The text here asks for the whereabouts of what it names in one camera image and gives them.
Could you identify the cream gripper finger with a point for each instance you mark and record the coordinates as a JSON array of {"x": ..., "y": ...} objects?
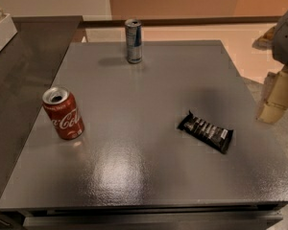
[
  {"x": 265, "y": 41},
  {"x": 274, "y": 97}
]

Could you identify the black RXBAR chocolate bar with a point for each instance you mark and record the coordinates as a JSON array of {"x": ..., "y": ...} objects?
[{"x": 217, "y": 137}]

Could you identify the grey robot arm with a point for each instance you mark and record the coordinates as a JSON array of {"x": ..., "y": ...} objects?
[{"x": 280, "y": 41}]

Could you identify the blue silver Red Bull can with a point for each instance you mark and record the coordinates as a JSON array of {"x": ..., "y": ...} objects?
[{"x": 133, "y": 40}]

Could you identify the red Coca-Cola can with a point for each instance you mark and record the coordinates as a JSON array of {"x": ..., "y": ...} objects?
[{"x": 61, "y": 107}]

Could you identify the dark grey side counter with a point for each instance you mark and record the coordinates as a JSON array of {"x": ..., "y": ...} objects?
[{"x": 28, "y": 65}]

